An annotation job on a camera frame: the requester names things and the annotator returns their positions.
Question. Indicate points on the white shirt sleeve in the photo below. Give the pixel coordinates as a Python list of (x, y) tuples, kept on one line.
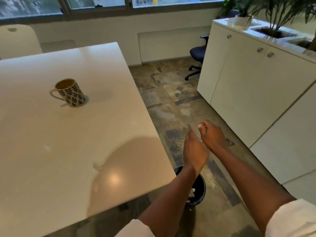
[(135, 229), (293, 218)]

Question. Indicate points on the person's right hand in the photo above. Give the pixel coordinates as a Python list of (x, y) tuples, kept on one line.
[(214, 136)]

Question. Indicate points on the white right shirt sleeve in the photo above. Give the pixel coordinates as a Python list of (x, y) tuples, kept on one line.
[(293, 218)]

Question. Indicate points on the black waste bin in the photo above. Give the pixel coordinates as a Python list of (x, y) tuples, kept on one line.
[(201, 185)]

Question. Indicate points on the large long-leaved green plant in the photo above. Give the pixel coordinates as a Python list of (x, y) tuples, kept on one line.
[(279, 12)]

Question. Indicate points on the person's left forearm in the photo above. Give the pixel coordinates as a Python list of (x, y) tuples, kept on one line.
[(170, 197)]

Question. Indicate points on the person's right fingers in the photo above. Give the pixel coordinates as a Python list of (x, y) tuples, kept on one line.
[(202, 127)]

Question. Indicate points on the grey window frame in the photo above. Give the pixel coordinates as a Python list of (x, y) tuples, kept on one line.
[(98, 11)]

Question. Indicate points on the white plant pot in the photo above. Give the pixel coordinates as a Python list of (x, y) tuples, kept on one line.
[(241, 22)]

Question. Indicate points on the person's right forearm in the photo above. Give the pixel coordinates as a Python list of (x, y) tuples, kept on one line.
[(249, 181)]

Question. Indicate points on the person's left fingers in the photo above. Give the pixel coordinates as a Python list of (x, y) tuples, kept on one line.
[(190, 136)]

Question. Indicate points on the dark blue office chair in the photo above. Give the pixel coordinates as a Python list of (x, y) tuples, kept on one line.
[(198, 53)]

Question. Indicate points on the small green potted plant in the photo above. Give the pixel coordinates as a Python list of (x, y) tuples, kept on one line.
[(232, 6)]

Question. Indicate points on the person's left hand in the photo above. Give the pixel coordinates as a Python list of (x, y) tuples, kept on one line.
[(195, 153)]

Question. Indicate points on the leaf-patterned ceramic mug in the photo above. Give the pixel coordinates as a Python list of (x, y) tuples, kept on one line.
[(70, 93)]

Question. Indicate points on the crumpled white paper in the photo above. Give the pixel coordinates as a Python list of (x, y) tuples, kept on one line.
[(192, 194)]

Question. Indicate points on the white cabinet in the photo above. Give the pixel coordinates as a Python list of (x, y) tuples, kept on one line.
[(249, 88)]

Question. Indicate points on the white left shirt sleeve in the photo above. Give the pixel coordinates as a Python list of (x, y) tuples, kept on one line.
[(135, 229)]

